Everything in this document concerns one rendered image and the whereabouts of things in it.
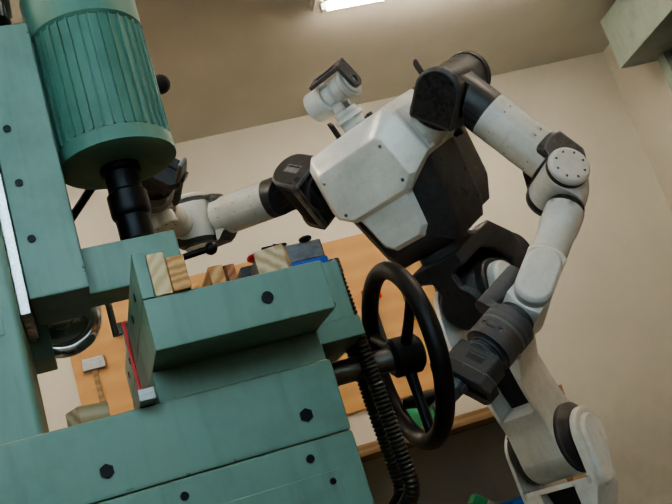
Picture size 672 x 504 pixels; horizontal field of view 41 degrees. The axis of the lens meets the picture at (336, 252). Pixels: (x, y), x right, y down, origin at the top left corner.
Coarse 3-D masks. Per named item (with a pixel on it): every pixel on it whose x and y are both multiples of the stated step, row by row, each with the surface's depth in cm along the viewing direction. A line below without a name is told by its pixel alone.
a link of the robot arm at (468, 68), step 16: (448, 64) 170; (464, 64) 171; (480, 64) 175; (464, 80) 168; (480, 80) 169; (464, 96) 169; (480, 96) 167; (496, 96) 168; (464, 112) 169; (480, 112) 167
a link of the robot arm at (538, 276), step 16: (528, 256) 152; (544, 256) 151; (560, 256) 152; (528, 272) 150; (544, 272) 150; (560, 272) 150; (528, 288) 148; (544, 288) 148; (528, 304) 148; (544, 304) 148
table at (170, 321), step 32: (224, 288) 102; (256, 288) 102; (288, 288) 103; (320, 288) 104; (160, 320) 99; (192, 320) 99; (224, 320) 100; (256, 320) 101; (288, 320) 103; (320, 320) 108; (352, 320) 126; (160, 352) 98; (192, 352) 103; (224, 352) 109
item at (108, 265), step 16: (128, 240) 129; (144, 240) 129; (160, 240) 130; (176, 240) 131; (96, 256) 127; (112, 256) 128; (128, 256) 128; (96, 272) 126; (112, 272) 127; (128, 272) 127; (96, 288) 126; (112, 288) 126; (128, 288) 128; (96, 304) 130
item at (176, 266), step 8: (176, 256) 101; (168, 264) 100; (176, 264) 101; (184, 264) 101; (168, 272) 101; (176, 272) 100; (184, 272) 100; (176, 280) 100; (184, 280) 100; (176, 288) 100; (184, 288) 100
